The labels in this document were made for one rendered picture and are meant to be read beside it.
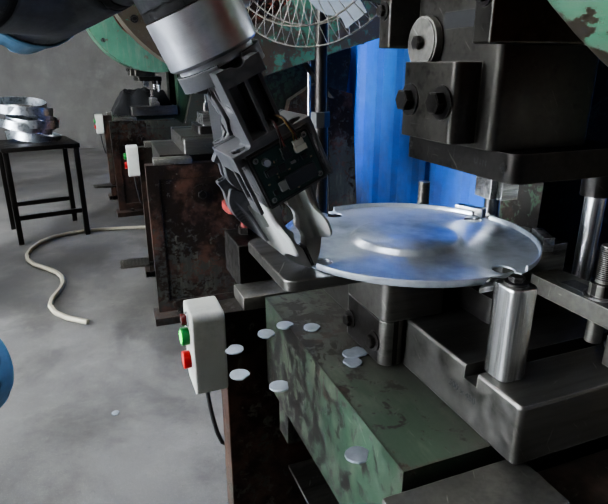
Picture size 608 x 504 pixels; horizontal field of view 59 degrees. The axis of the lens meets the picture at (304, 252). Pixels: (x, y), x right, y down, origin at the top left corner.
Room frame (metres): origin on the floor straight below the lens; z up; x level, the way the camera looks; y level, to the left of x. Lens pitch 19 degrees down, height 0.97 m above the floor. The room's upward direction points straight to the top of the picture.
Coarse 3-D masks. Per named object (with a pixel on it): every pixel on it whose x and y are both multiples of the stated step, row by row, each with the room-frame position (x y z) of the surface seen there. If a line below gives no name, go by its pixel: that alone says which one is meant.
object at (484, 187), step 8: (480, 184) 0.63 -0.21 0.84; (488, 184) 0.62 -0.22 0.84; (496, 184) 0.62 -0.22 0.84; (504, 184) 0.61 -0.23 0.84; (480, 192) 0.63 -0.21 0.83; (488, 192) 0.62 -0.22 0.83; (496, 192) 0.62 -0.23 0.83; (504, 192) 0.61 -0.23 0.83; (512, 192) 0.62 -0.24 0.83; (504, 200) 0.61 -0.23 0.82
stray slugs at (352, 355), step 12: (288, 324) 0.64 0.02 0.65; (312, 324) 0.64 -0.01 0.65; (264, 336) 0.61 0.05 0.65; (228, 348) 0.58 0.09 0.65; (240, 348) 0.58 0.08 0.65; (360, 348) 0.58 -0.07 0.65; (348, 360) 0.55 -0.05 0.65; (360, 360) 0.55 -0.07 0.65; (240, 372) 0.52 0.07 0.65; (276, 384) 0.50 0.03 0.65; (348, 456) 0.39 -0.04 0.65; (360, 456) 0.39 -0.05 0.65
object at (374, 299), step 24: (264, 240) 0.59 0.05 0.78; (264, 264) 0.53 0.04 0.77; (288, 264) 0.51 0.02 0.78; (288, 288) 0.47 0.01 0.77; (312, 288) 0.48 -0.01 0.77; (360, 288) 0.58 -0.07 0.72; (384, 288) 0.53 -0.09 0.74; (408, 288) 0.54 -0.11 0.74; (432, 288) 0.55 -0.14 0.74; (360, 312) 0.58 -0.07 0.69; (384, 312) 0.53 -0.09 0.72; (408, 312) 0.54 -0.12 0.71; (432, 312) 0.55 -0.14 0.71; (360, 336) 0.58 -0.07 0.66; (384, 336) 0.53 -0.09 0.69; (384, 360) 0.53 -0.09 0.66
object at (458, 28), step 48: (432, 0) 0.65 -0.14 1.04; (432, 48) 0.62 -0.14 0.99; (480, 48) 0.57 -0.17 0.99; (528, 48) 0.55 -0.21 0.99; (576, 48) 0.57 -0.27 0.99; (432, 96) 0.56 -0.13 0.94; (480, 96) 0.56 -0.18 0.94; (528, 96) 0.55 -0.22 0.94; (576, 96) 0.58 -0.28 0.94; (480, 144) 0.55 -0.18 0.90; (528, 144) 0.56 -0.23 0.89; (576, 144) 0.58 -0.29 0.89
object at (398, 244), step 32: (288, 224) 0.63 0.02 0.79; (352, 224) 0.65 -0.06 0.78; (384, 224) 0.63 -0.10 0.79; (416, 224) 0.63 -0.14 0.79; (448, 224) 0.65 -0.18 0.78; (480, 224) 0.65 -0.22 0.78; (512, 224) 0.63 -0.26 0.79; (320, 256) 0.53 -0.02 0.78; (352, 256) 0.53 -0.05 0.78; (384, 256) 0.53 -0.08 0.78; (416, 256) 0.53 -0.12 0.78; (448, 256) 0.53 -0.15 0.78; (480, 256) 0.53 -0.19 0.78; (512, 256) 0.53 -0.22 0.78
